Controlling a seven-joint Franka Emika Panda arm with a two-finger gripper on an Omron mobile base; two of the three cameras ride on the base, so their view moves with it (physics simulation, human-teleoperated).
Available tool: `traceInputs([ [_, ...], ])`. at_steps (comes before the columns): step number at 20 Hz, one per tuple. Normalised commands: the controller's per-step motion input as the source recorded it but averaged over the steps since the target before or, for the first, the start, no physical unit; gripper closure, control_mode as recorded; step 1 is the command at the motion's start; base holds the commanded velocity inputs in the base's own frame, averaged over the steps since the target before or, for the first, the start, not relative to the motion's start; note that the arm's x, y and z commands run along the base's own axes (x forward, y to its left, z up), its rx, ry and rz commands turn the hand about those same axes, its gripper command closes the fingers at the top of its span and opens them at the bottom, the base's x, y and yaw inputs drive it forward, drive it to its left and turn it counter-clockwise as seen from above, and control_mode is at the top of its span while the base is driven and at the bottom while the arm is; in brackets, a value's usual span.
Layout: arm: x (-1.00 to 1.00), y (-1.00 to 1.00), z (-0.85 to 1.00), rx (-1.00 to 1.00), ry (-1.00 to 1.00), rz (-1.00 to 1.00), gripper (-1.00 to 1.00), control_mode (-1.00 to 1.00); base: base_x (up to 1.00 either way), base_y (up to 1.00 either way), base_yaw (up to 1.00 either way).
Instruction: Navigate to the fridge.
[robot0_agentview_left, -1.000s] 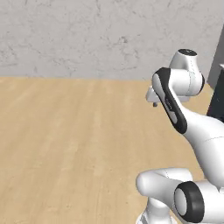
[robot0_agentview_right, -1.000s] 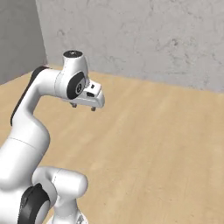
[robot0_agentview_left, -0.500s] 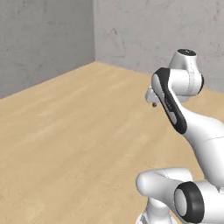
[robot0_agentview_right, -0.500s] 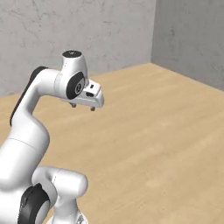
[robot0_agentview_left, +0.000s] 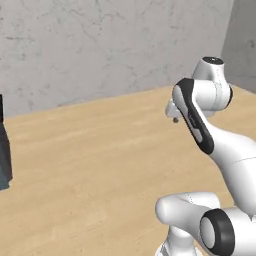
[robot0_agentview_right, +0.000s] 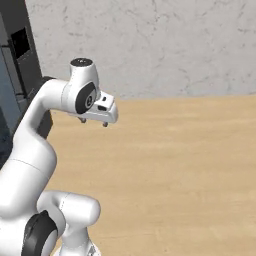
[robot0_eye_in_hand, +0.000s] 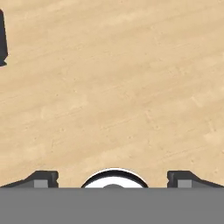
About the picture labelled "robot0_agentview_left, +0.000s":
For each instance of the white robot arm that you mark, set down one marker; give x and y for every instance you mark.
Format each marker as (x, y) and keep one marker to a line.
(233, 160)

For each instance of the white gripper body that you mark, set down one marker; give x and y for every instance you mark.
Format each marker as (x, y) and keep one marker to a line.
(172, 110)

